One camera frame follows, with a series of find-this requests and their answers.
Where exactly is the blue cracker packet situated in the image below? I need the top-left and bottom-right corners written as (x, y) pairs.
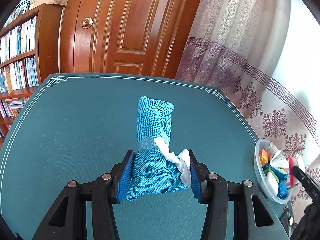
top-left (263, 164), bottom-right (289, 199)

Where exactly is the blue towel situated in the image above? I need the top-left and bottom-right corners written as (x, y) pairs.
top-left (126, 96), bottom-right (191, 201)

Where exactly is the red white snack packet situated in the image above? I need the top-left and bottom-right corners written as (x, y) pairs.
top-left (288, 156), bottom-right (298, 188)

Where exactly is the white square block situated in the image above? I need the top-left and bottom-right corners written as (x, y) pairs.
top-left (266, 172), bottom-right (278, 196)

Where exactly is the white cotton swab bag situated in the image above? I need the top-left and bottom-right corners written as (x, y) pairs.
top-left (267, 142), bottom-right (289, 169)

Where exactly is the clear plastic bowl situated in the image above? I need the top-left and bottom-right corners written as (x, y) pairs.
top-left (253, 139), bottom-right (293, 204)

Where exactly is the orange yellow block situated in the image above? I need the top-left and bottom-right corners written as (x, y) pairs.
top-left (259, 148), bottom-right (269, 166)

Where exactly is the purple patterned curtain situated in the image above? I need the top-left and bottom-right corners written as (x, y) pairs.
top-left (175, 0), bottom-right (320, 221)

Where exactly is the wooden bookshelf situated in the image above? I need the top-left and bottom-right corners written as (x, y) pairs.
top-left (1, 4), bottom-right (62, 142)

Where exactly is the brass door knob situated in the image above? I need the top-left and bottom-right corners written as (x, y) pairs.
top-left (80, 17), bottom-right (93, 29)

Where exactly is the wooden door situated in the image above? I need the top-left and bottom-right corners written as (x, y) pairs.
top-left (60, 0), bottom-right (200, 79)

